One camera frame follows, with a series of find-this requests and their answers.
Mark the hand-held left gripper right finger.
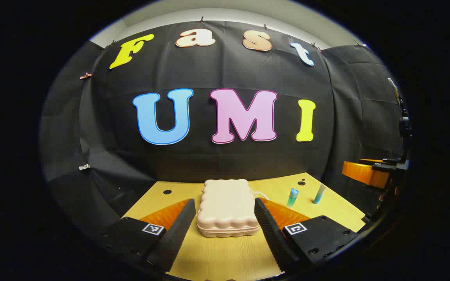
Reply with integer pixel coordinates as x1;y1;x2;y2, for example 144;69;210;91
254;197;360;273

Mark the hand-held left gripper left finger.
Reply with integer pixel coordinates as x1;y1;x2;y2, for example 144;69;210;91
100;198;196;273

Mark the blue skin care bottle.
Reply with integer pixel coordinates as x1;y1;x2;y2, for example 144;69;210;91
286;188;299;208

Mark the white and blue tube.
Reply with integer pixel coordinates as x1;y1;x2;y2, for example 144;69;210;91
313;183;327;205

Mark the beige suitcase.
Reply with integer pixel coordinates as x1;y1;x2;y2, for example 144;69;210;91
196;179;268;238

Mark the black backdrop cloth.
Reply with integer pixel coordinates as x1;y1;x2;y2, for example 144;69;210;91
39;20;409;231

